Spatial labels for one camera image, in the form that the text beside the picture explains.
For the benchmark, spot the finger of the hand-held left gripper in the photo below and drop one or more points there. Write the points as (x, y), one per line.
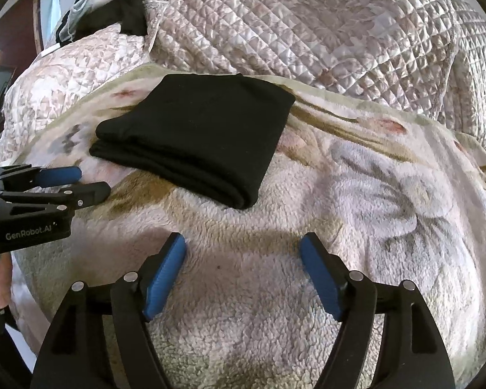
(85, 194)
(58, 176)

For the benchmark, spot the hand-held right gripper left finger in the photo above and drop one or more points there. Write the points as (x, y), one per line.
(166, 275)

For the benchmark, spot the black garment pile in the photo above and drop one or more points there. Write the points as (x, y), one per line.
(131, 12)

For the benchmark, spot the black pants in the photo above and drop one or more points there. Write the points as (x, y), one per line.
(194, 137)

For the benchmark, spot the floral fleece blanket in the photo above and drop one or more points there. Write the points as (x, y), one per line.
(267, 291)

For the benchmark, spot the pink quilted satin comforter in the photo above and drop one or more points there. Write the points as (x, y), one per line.
(307, 28)

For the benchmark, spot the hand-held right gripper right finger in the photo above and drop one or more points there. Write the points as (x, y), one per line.
(322, 275)

